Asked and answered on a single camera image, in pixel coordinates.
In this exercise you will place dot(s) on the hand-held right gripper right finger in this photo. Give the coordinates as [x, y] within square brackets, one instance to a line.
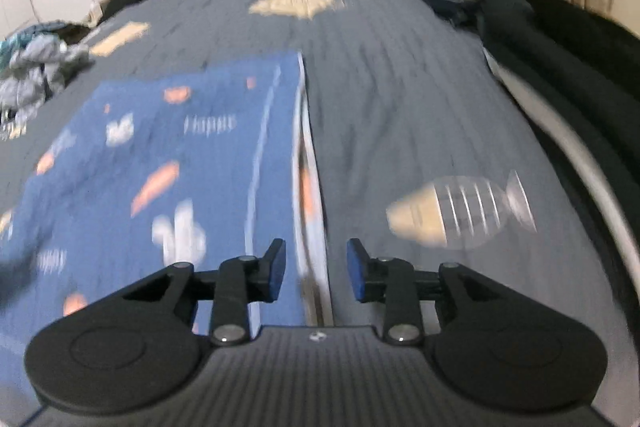
[355, 272]

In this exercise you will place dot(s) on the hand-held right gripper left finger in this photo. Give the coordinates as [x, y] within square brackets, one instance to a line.
[278, 272]

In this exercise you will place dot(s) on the blue orange quilted pillowcase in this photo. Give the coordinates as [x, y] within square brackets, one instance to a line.
[150, 157]

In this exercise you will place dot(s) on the grey printed bedspread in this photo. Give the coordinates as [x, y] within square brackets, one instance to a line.
[410, 107]

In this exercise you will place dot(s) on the dark cloth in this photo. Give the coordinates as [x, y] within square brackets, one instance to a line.
[560, 97]

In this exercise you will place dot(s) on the grey striped fleece garment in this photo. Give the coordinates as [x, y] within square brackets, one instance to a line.
[25, 92]

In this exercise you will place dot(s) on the teal striped fleece garment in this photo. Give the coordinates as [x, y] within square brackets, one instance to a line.
[25, 37]

